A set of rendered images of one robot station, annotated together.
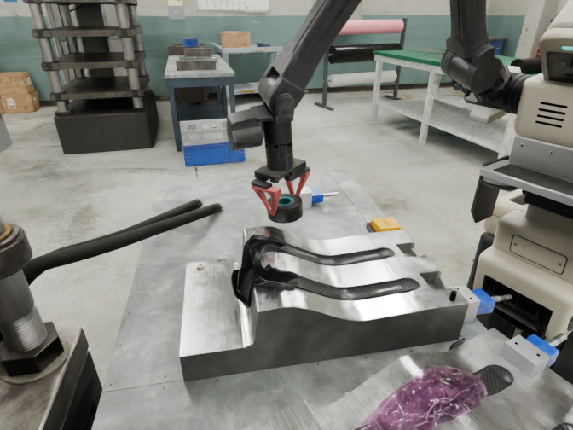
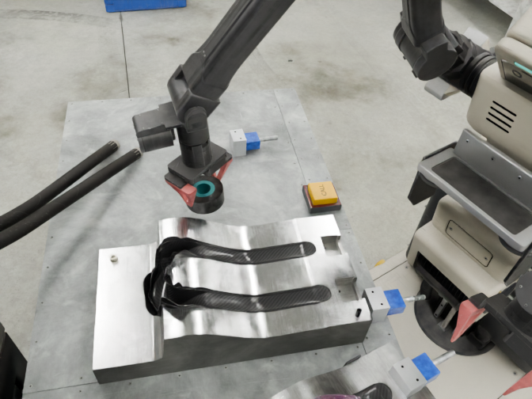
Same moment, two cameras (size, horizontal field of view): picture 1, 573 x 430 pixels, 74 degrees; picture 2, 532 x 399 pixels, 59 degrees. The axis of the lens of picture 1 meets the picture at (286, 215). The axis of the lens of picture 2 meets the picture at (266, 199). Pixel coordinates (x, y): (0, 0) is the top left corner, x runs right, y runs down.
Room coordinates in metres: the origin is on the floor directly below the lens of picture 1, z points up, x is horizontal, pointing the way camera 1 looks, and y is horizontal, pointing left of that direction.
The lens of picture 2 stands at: (0.08, -0.08, 1.66)
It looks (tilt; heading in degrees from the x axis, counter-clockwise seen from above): 46 degrees down; 356
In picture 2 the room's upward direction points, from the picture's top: 5 degrees clockwise
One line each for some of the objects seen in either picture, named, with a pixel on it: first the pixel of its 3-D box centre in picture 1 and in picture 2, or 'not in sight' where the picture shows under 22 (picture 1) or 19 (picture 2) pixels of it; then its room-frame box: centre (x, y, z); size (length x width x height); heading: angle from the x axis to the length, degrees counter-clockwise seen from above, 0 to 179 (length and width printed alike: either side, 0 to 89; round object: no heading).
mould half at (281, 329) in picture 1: (313, 283); (227, 284); (0.60, -0.05, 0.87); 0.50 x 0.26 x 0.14; 101
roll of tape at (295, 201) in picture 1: (285, 207); (204, 194); (0.76, 0.00, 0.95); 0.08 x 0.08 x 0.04
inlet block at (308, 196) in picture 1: (318, 195); (254, 140); (1.09, -0.10, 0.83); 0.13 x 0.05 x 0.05; 105
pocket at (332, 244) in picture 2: (408, 256); (332, 250); (0.68, -0.27, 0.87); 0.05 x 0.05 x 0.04; 11
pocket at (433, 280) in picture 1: (435, 287); (347, 294); (0.58, -0.29, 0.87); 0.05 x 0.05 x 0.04; 11
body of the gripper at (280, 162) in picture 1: (280, 157); (195, 150); (0.75, 0.01, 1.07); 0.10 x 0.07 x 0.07; 142
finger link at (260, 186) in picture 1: (274, 193); (191, 185); (0.73, 0.03, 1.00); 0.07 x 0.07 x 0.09; 52
